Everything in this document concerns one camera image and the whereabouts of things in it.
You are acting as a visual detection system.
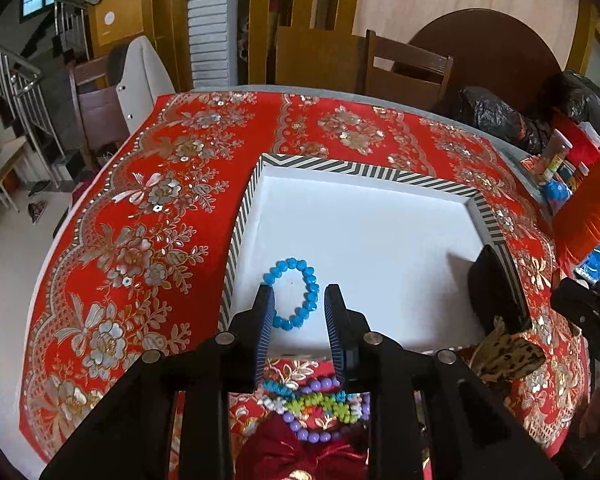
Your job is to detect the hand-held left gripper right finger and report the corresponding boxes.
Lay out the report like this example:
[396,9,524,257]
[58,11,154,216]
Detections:
[324,284,563,480]

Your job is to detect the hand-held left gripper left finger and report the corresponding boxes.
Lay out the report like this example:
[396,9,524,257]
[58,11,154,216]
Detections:
[39,284,277,480]

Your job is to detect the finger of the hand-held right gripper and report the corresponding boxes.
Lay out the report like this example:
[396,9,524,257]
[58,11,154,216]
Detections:
[550,277,600,376]

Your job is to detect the blue bead bracelet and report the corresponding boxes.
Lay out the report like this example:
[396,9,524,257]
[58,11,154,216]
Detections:
[263,258,322,331]

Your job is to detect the leopard print bow hair tie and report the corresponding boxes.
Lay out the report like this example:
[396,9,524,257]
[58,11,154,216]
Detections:
[455,317,547,398]

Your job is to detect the striped-rim white tray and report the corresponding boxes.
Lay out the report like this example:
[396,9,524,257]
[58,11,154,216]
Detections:
[218,154,533,361]

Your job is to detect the purple bead bracelet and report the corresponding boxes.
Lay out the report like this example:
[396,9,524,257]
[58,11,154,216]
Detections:
[278,379,368,445]

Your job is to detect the red bow black scrunchie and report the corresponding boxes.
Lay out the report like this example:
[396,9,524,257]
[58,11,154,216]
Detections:
[235,412,371,480]

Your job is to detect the black pouch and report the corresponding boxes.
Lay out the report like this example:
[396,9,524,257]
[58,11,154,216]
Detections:
[467,244,532,336]

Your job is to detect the orange plastic basket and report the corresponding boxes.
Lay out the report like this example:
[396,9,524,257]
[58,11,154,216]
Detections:
[552,132,600,262]

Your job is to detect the blue plastic bag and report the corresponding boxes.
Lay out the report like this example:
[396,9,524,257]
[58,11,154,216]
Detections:
[544,180,575,217]

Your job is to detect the clear jar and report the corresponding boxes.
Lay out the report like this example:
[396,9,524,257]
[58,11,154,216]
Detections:
[539,129,568,183]

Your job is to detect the red floral tablecloth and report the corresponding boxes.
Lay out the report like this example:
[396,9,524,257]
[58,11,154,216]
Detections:
[19,91,593,480]

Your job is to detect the black plastic bag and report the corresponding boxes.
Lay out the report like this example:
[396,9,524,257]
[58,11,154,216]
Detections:
[457,86,551,155]
[539,70,600,128]

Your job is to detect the wooden board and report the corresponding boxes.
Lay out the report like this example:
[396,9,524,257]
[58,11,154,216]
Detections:
[275,26,368,97]

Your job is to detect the round dark wooden tabletop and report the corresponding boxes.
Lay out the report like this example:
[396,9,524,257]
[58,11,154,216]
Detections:
[407,8,564,111]

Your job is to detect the dark wooden chair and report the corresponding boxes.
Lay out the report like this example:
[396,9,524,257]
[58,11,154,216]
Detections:
[69,55,132,163]

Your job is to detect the small white table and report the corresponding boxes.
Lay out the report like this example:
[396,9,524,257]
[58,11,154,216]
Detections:
[0,137,28,212]

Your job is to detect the white slatted column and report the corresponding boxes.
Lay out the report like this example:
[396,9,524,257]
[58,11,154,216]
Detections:
[187,0,242,89]

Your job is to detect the metal stair railing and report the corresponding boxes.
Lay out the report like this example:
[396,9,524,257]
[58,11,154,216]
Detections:
[0,40,67,186]

